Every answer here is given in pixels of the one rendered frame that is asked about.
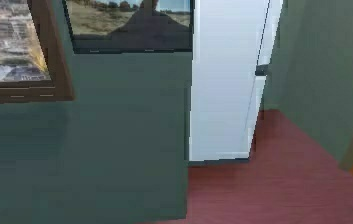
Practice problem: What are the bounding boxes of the black framed window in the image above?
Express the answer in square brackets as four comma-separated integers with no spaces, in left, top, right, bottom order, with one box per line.
[62,0,195,54]

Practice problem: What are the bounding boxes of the white room door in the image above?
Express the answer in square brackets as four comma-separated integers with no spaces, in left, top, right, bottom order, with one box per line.
[188,0,284,163]

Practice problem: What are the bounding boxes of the black door handle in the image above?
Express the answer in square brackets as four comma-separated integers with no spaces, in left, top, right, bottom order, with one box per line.
[255,64,269,77]

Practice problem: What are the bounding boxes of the brown framed picture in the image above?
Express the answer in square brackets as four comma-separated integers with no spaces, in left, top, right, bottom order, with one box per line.
[0,0,76,105]

